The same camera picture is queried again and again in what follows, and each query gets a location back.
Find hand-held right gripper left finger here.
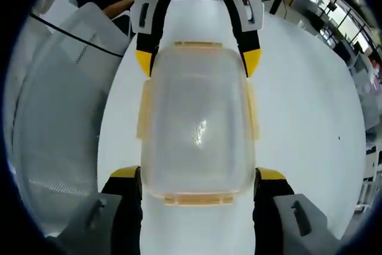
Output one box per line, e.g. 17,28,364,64
64,166,143,255

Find black cable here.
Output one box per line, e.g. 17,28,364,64
29,12,125,58

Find white side desk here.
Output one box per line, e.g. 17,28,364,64
352,144,382,213

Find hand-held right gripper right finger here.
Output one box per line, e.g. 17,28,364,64
252,167,338,255

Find clear container lid yellow clips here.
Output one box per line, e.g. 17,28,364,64
136,41,260,207

